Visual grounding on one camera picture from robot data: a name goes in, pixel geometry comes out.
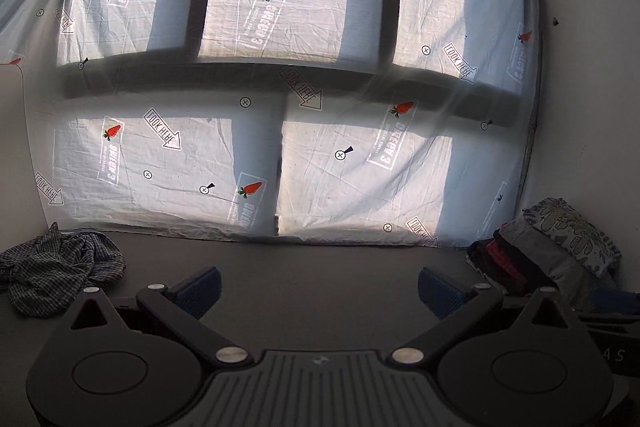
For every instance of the white printed carrot curtain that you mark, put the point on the white printed carrot curtain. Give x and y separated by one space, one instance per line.
397 122

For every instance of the dark storage bag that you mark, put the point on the dark storage bag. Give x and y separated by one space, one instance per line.
612 322

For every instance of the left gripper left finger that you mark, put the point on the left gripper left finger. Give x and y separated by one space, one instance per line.
175 312

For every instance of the blue plaid shirt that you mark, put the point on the blue plaid shirt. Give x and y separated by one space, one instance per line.
43 276

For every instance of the folded patterned clothes stack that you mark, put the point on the folded patterned clothes stack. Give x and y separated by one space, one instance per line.
550 244

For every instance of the white board panel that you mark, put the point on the white board panel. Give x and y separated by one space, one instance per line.
21 212

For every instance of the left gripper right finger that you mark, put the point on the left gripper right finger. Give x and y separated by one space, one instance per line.
462 311

